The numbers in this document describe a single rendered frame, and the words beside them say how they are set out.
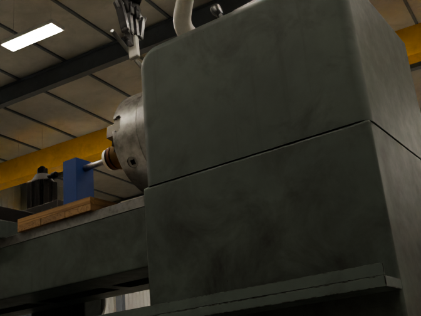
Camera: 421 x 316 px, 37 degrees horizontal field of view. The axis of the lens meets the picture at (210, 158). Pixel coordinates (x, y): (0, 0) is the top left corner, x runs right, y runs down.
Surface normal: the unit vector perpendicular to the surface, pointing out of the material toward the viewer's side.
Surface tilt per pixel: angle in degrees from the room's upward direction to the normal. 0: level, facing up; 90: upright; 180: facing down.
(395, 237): 90
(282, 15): 90
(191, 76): 90
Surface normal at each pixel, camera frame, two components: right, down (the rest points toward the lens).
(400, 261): 0.82, -0.26
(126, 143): -0.51, 0.05
